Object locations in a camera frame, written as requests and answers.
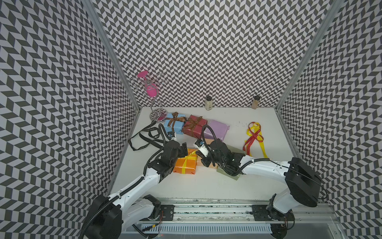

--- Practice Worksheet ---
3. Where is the purple gift box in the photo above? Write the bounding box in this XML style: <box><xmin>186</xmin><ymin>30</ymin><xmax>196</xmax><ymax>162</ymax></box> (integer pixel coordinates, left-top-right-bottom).
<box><xmin>204</xmin><ymin>119</ymin><xmax>230</xmax><ymax>141</ymax></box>

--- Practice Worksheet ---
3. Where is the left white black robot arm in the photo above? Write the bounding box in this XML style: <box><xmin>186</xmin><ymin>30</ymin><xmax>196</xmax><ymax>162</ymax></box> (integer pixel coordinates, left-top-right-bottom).
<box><xmin>79</xmin><ymin>140</ymin><xmax>188</xmax><ymax>239</ymax></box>

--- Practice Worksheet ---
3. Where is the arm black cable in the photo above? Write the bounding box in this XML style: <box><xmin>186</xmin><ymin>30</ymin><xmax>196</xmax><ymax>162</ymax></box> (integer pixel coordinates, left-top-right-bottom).
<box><xmin>158</xmin><ymin>123</ymin><xmax>172</xmax><ymax>147</ymax></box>
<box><xmin>200</xmin><ymin>124</ymin><xmax>218</xmax><ymax>156</ymax></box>

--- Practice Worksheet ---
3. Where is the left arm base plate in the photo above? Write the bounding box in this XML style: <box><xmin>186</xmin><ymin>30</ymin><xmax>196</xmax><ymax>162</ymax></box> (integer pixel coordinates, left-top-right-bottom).
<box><xmin>156</xmin><ymin>204</ymin><xmax>175</xmax><ymax>222</ymax></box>

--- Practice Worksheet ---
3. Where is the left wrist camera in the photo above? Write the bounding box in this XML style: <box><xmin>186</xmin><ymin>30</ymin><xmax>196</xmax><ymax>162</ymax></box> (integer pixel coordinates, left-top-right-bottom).
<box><xmin>167</xmin><ymin>131</ymin><xmax>177</xmax><ymax>141</ymax></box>

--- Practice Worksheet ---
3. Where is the orange gift box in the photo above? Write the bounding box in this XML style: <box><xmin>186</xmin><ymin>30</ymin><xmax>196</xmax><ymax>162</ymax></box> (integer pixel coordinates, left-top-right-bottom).
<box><xmin>173</xmin><ymin>149</ymin><xmax>198</xmax><ymax>175</ymax></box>

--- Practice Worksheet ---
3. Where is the silver pink jewelry stand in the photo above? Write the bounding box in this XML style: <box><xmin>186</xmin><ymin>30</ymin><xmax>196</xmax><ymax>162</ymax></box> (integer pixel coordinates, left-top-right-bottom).
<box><xmin>129</xmin><ymin>71</ymin><xmax>168</xmax><ymax>122</ymax></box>

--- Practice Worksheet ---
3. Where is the yellow ribbon of peach box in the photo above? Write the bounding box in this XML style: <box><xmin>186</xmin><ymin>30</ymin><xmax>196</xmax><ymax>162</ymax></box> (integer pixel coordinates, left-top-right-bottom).
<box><xmin>246</xmin><ymin>122</ymin><xmax>269</xmax><ymax>158</ymax></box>

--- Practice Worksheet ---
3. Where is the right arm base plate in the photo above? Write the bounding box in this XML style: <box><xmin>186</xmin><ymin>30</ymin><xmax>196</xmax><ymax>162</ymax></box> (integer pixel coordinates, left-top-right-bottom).
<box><xmin>251</xmin><ymin>205</ymin><xmax>295</xmax><ymax>223</ymax></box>

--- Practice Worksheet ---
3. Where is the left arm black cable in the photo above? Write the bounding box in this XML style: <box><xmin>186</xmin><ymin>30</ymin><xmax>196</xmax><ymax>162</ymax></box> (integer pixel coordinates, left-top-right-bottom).
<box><xmin>158</xmin><ymin>123</ymin><xmax>172</xmax><ymax>147</ymax></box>

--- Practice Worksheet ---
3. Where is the green gift box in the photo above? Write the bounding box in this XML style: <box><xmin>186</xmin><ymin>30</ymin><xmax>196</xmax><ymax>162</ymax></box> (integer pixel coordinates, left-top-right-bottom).
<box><xmin>216</xmin><ymin>144</ymin><xmax>245</xmax><ymax>181</ymax></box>

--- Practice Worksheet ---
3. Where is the black ribbon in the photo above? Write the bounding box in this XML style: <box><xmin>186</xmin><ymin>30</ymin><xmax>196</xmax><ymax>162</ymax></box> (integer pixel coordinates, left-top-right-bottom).
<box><xmin>128</xmin><ymin>121</ymin><xmax>164</xmax><ymax>151</ymax></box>

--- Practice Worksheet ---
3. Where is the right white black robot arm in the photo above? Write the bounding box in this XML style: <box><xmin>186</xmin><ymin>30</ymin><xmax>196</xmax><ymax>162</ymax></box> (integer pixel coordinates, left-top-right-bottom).
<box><xmin>194</xmin><ymin>139</ymin><xmax>322</xmax><ymax>221</ymax></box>

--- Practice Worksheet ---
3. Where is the aluminium front rail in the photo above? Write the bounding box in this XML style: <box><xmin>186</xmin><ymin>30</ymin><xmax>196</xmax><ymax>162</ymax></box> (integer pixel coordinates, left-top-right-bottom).
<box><xmin>89</xmin><ymin>198</ymin><xmax>341</xmax><ymax>225</ymax></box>

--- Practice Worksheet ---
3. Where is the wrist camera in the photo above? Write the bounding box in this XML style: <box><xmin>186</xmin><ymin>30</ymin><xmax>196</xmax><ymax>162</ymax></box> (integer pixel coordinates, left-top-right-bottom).
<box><xmin>167</xmin><ymin>131</ymin><xmax>177</xmax><ymax>141</ymax></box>
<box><xmin>194</xmin><ymin>139</ymin><xmax>209</xmax><ymax>157</ymax></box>

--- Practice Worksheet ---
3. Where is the light spice jar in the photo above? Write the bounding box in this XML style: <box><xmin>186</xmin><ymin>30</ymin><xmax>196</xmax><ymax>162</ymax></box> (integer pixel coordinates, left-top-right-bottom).
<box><xmin>205</xmin><ymin>95</ymin><xmax>213</xmax><ymax>111</ymax></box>

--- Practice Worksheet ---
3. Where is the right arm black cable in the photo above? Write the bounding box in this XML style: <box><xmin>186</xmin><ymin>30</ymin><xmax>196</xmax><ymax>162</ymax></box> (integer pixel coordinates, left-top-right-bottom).
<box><xmin>200</xmin><ymin>124</ymin><xmax>218</xmax><ymax>156</ymax></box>

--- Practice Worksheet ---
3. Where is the peach gift box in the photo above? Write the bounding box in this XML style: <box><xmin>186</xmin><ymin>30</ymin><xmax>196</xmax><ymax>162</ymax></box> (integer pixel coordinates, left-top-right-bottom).
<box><xmin>195</xmin><ymin>139</ymin><xmax>218</xmax><ymax>169</ymax></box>

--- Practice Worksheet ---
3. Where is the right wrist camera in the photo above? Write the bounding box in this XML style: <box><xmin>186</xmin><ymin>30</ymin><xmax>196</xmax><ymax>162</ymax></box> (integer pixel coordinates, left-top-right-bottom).
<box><xmin>194</xmin><ymin>139</ymin><xmax>209</xmax><ymax>157</ymax></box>

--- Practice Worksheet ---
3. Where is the blue gift box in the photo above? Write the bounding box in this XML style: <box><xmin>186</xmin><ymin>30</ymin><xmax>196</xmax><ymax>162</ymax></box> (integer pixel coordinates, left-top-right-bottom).
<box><xmin>162</xmin><ymin>112</ymin><xmax>186</xmax><ymax>135</ymax></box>

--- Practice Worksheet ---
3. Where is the red gift box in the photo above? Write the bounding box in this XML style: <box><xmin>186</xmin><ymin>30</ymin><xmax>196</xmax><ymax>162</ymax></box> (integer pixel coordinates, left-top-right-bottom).
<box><xmin>182</xmin><ymin>115</ymin><xmax>208</xmax><ymax>139</ymax></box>

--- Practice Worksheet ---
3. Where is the brown spice jar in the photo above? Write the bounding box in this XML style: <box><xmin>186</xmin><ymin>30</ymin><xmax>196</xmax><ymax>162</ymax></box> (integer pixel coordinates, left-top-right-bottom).
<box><xmin>251</xmin><ymin>95</ymin><xmax>261</xmax><ymax>110</ymax></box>

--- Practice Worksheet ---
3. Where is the brown ribbon on red box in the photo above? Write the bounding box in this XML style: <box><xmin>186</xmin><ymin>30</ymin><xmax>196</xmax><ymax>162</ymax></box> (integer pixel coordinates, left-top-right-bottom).
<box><xmin>183</xmin><ymin>117</ymin><xmax>203</xmax><ymax>133</ymax></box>

